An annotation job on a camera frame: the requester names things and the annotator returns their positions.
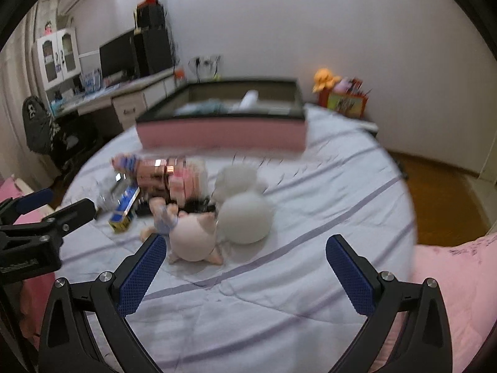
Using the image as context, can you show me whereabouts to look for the black computer monitor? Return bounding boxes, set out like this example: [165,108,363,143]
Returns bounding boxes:
[98,31,137,83]

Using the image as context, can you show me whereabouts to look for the white glass-door cabinet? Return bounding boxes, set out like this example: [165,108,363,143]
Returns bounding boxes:
[31,27,81,91]

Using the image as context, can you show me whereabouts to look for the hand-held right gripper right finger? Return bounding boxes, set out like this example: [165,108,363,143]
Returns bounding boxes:
[325,234,453,373]

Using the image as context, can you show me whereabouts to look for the blue rectangular box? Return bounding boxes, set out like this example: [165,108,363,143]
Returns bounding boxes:
[108,186,141,234]

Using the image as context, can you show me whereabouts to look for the light blue cloth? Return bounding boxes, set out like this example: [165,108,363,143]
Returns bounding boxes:
[176,99,234,116]

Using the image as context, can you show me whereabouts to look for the yellow plush toy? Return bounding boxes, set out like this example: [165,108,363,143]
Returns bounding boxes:
[312,68,343,94]

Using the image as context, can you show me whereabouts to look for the clear plastic bag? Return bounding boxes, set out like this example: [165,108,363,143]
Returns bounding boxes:
[94,177,127,212]

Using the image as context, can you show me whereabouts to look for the pink striped toy package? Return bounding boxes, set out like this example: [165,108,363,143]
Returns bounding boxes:
[111,153,207,205]

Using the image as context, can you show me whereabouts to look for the black small item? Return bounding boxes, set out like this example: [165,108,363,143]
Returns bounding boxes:
[184,199,217,215]

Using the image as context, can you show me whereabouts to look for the large black speaker box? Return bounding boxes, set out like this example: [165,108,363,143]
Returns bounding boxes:
[133,27,174,77]

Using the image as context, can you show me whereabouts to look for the small doll figure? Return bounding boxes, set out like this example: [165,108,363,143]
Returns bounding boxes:
[140,197,180,242]

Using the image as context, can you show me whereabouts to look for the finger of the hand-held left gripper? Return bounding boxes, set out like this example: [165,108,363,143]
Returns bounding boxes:
[0,187,54,224]
[23,198,96,238]

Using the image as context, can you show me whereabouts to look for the white striped bedsheet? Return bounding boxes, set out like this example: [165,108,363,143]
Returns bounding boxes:
[58,102,419,373]

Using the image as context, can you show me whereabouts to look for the pink pig toy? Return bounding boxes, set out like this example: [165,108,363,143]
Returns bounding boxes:
[168,210,225,265]

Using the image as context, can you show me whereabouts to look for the white bottle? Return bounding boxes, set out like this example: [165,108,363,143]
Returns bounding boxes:
[239,90,259,110]

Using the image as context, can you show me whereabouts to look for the white fluffy plush toy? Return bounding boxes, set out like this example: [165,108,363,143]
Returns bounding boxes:
[214,164,269,203]

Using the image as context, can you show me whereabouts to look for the black box with gold trim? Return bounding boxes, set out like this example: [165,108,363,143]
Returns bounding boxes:
[134,3,168,32]

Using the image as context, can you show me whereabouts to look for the small desk fan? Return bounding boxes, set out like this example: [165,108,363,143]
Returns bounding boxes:
[188,54,225,81]

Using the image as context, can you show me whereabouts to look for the pink storage box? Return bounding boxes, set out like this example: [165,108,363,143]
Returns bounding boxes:
[135,78,308,153]

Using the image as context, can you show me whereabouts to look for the black chair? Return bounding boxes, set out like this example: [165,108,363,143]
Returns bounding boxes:
[50,118,99,173]

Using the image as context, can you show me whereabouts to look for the black patterned backpack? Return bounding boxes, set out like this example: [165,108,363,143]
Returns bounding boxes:
[21,95,56,155]

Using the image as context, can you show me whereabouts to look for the white round plush ball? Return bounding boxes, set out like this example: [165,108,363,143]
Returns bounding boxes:
[217,191,273,246]

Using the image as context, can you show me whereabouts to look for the pink blanket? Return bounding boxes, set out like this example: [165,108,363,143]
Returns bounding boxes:
[382,232,497,373]

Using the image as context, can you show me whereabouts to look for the red printed box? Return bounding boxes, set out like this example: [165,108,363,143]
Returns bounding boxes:
[318,86,370,120]

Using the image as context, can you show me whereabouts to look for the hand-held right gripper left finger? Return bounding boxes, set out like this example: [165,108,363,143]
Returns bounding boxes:
[37,233,167,373]

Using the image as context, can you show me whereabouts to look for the white desk with drawers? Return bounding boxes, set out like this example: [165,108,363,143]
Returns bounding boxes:
[46,68,177,133]

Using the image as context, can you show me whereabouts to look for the blue white packets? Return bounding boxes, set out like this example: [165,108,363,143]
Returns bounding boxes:
[81,68,105,92]

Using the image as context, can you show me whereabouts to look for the pink cloth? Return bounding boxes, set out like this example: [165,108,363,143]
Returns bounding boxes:
[0,176,59,348]

